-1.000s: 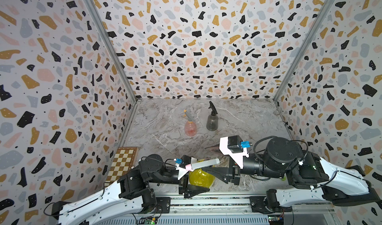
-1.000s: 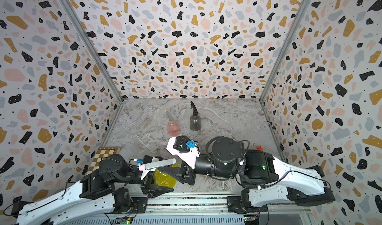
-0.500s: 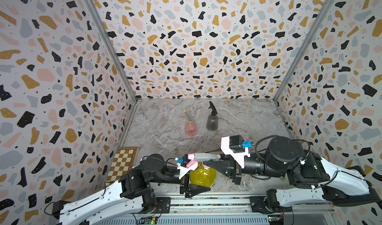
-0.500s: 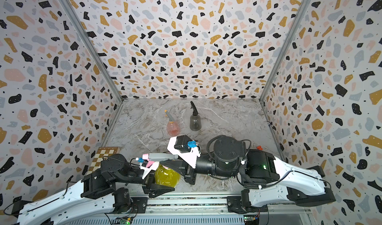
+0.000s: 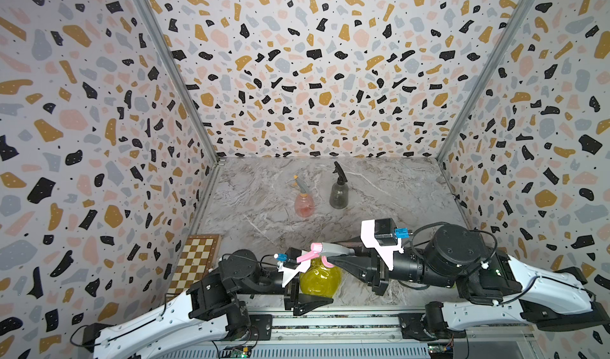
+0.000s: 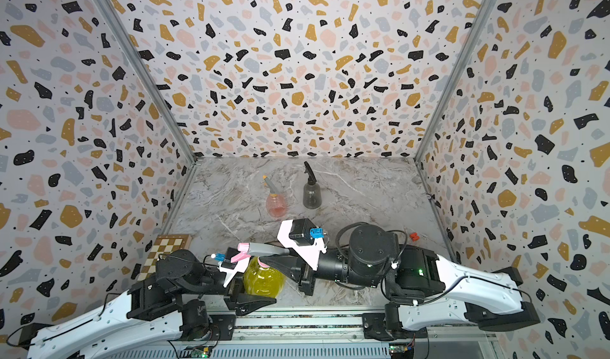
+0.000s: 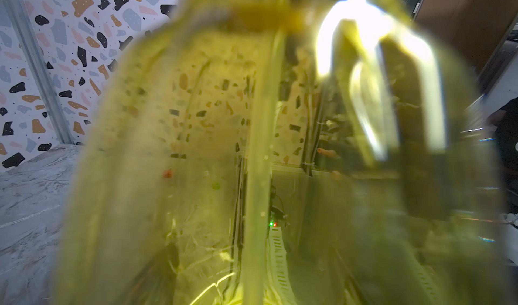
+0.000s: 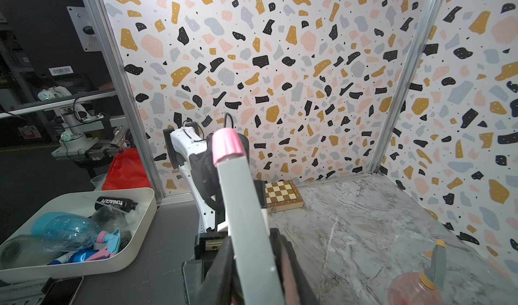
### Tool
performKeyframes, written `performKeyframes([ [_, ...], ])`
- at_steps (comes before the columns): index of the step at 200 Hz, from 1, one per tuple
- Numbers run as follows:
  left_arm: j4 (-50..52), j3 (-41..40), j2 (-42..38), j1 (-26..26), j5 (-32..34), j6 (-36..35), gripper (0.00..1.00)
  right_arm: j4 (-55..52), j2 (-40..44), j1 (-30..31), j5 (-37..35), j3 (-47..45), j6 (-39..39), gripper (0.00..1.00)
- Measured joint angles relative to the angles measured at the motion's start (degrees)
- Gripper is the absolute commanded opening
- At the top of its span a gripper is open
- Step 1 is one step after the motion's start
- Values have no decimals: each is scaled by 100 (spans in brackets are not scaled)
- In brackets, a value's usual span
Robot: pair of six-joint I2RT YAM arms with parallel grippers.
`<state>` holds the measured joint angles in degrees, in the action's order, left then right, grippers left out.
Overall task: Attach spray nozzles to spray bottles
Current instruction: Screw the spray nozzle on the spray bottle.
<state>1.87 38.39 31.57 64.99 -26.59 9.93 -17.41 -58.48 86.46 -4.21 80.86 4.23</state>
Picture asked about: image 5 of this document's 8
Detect yellow spray bottle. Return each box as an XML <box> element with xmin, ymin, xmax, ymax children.
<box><xmin>300</xmin><ymin>258</ymin><xmax>342</xmax><ymax>298</ymax></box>

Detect pink grey spray nozzle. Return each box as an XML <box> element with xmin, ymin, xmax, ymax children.
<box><xmin>296</xmin><ymin>242</ymin><xmax>355</xmax><ymax>268</ymax></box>

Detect black spray nozzle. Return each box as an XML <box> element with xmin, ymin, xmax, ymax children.
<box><xmin>334</xmin><ymin>161</ymin><xmax>348</xmax><ymax>185</ymax></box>

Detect orange grey spray nozzle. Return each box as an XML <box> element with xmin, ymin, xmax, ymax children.
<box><xmin>294</xmin><ymin>176</ymin><xmax>311</xmax><ymax>195</ymax></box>

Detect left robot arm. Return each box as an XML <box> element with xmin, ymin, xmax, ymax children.
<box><xmin>78</xmin><ymin>249</ymin><xmax>333</xmax><ymax>358</ymax></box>

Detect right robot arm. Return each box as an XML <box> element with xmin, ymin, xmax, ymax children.
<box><xmin>324</xmin><ymin>219</ymin><xmax>609</xmax><ymax>342</ymax></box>

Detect wooden chessboard box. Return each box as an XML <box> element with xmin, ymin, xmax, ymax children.
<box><xmin>168</xmin><ymin>234</ymin><xmax>222</xmax><ymax>294</ymax></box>

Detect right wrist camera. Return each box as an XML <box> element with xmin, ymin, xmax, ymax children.
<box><xmin>360</xmin><ymin>219</ymin><xmax>411</xmax><ymax>271</ymax></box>

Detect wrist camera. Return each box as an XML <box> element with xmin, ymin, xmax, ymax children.
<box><xmin>273</xmin><ymin>248</ymin><xmax>311</xmax><ymax>288</ymax></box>
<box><xmin>360</xmin><ymin>219</ymin><xmax>411</xmax><ymax>271</ymax></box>

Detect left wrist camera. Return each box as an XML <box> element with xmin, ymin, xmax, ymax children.
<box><xmin>273</xmin><ymin>248</ymin><xmax>311</xmax><ymax>288</ymax></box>

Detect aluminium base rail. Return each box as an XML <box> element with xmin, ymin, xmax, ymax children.
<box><xmin>135</xmin><ymin>307</ymin><xmax>543</xmax><ymax>358</ymax></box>

